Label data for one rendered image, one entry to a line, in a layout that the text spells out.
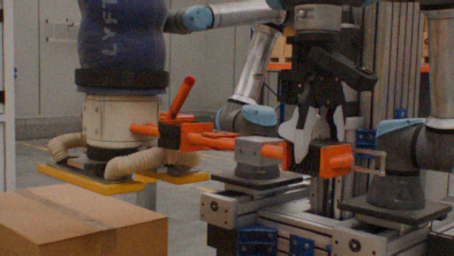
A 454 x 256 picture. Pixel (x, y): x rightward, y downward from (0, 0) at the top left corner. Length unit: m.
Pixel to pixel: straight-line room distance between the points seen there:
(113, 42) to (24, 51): 9.73
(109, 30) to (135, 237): 0.61
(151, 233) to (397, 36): 0.95
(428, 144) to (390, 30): 0.43
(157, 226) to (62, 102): 9.79
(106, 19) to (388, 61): 0.86
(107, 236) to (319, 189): 0.67
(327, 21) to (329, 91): 0.11
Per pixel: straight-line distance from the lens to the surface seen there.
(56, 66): 11.21
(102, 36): 1.23
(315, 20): 0.85
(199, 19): 1.57
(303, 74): 0.85
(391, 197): 1.42
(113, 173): 1.15
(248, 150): 0.94
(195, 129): 1.08
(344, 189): 1.64
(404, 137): 1.41
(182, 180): 1.24
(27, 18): 11.00
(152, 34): 1.25
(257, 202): 1.69
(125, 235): 1.51
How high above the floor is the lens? 1.37
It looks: 6 degrees down
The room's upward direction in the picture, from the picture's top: 2 degrees clockwise
